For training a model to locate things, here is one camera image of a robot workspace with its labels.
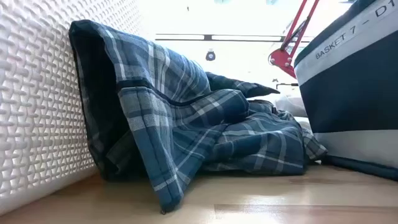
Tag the blue plaid flannel garment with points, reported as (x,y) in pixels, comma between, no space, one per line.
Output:
(186,130)

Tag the small dark round object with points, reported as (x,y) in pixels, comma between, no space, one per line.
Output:
(210,56)

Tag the thin black bar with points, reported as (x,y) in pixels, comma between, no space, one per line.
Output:
(287,84)

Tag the red desk lamp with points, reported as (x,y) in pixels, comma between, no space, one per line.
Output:
(281,59)

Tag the navy grey fabric basket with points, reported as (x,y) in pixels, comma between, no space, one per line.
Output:
(351,99)

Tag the white woven plastic basket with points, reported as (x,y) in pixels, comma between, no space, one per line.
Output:
(37,109)

